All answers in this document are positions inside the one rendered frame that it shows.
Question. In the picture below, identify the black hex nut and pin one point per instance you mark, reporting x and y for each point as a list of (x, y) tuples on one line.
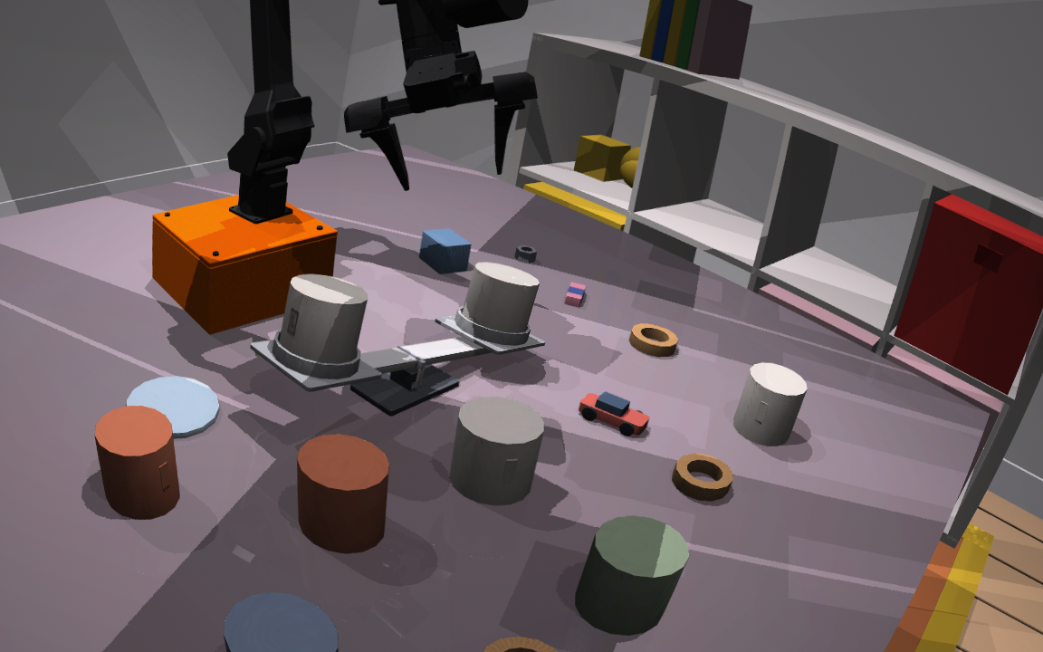
[(525, 254)]

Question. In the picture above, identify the grey balance beam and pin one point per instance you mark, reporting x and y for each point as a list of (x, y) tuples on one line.
[(397, 379)]

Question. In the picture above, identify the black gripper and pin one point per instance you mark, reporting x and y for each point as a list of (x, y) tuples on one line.
[(372, 116)]

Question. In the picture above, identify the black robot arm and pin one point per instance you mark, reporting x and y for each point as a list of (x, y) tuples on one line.
[(278, 121)]

